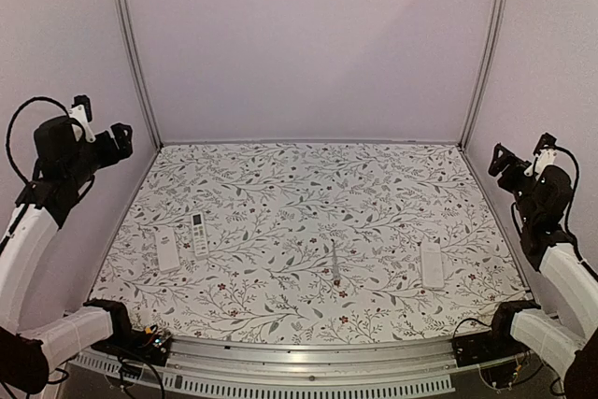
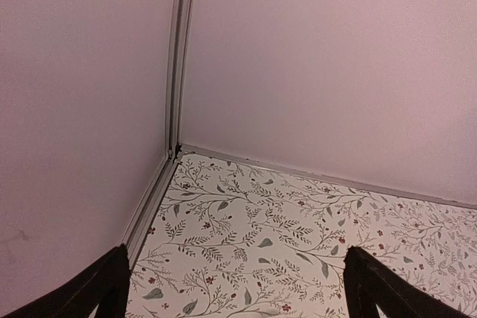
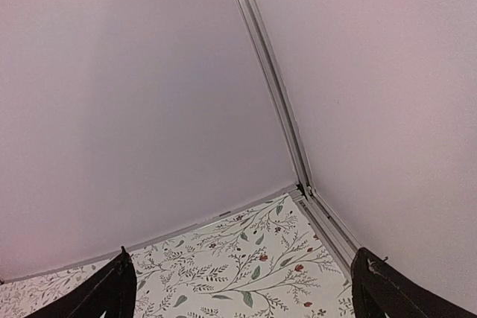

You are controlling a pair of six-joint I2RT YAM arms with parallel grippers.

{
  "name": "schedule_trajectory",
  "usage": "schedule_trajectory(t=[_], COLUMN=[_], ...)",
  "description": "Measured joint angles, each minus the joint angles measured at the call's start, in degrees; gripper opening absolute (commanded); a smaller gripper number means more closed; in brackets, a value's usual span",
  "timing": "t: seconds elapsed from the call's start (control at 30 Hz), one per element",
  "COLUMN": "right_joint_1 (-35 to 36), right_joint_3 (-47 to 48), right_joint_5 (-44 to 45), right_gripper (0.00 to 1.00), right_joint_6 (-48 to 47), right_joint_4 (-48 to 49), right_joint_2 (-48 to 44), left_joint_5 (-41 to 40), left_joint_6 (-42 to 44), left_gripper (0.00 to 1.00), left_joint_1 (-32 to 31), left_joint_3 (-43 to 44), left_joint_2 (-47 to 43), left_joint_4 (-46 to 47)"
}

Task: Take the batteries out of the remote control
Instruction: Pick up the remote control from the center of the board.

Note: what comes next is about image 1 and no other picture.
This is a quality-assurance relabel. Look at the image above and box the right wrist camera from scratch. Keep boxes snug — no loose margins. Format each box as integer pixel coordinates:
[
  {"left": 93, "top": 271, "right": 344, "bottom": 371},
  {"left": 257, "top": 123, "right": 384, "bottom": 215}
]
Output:
[{"left": 524, "top": 133, "right": 557, "bottom": 178}]

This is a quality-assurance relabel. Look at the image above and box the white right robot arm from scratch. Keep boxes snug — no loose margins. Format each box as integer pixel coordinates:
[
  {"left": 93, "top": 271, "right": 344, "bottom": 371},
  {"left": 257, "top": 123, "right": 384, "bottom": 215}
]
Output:
[{"left": 482, "top": 134, "right": 597, "bottom": 398}]

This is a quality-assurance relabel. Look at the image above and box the front aluminium rail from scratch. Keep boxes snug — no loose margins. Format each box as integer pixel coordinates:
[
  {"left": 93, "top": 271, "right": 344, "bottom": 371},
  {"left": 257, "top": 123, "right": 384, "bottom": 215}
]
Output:
[{"left": 57, "top": 336, "right": 555, "bottom": 398}]

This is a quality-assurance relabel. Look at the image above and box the white remote with green logo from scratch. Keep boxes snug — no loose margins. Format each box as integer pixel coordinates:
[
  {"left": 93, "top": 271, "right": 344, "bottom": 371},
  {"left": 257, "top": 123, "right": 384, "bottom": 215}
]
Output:
[{"left": 155, "top": 227, "right": 180, "bottom": 273}]

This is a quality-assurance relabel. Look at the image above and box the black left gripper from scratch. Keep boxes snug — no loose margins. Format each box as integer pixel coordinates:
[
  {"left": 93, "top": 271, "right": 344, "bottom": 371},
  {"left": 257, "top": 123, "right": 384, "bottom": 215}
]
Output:
[{"left": 65, "top": 121, "right": 133, "bottom": 187}]

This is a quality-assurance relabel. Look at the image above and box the white remote with display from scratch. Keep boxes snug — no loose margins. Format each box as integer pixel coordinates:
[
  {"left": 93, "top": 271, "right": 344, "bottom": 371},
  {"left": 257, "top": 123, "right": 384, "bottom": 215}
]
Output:
[{"left": 191, "top": 212, "right": 209, "bottom": 260}]

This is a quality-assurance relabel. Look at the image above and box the clear handle screwdriver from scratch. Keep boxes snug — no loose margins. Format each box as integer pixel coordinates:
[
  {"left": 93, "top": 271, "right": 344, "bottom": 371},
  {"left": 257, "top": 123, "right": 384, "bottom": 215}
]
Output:
[{"left": 331, "top": 239, "right": 341, "bottom": 287}]

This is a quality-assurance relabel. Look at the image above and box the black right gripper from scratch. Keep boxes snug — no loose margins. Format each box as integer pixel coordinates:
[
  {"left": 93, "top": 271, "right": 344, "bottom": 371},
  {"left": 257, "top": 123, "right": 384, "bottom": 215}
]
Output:
[{"left": 490, "top": 145, "right": 538, "bottom": 226}]

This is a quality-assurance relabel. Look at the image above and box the left aluminium frame post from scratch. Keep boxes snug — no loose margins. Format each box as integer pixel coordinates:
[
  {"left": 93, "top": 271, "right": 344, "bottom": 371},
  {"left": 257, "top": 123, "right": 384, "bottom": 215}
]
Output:
[{"left": 114, "top": 0, "right": 164, "bottom": 150}]

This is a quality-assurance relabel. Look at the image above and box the floral tablecloth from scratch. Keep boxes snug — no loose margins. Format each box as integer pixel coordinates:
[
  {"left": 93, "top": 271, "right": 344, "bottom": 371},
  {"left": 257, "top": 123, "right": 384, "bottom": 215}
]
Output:
[{"left": 92, "top": 143, "right": 530, "bottom": 345}]

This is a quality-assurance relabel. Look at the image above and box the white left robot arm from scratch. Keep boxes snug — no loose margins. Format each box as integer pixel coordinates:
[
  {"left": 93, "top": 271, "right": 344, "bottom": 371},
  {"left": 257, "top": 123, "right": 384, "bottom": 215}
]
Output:
[{"left": 1, "top": 95, "right": 139, "bottom": 395}]

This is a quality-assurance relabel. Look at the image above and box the white remote control back up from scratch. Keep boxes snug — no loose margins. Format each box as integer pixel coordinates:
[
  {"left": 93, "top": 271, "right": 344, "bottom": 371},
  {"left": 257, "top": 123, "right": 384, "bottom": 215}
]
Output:
[{"left": 420, "top": 242, "right": 445, "bottom": 289}]

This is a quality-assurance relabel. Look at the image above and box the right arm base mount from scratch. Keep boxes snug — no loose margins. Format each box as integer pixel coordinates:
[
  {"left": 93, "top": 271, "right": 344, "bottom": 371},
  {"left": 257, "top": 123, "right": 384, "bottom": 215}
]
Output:
[{"left": 451, "top": 331, "right": 529, "bottom": 390}]

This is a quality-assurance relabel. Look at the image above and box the aluminium frame post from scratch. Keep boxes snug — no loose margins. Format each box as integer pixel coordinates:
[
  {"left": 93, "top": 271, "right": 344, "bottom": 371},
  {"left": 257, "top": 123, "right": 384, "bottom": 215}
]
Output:
[
  {"left": 458, "top": 0, "right": 507, "bottom": 151},
  {"left": 114, "top": 0, "right": 164, "bottom": 150}
]

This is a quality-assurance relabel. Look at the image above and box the right aluminium frame post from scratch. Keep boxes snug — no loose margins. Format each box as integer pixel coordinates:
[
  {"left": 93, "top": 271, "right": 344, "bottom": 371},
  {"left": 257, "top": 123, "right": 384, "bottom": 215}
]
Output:
[{"left": 458, "top": 0, "right": 507, "bottom": 151}]

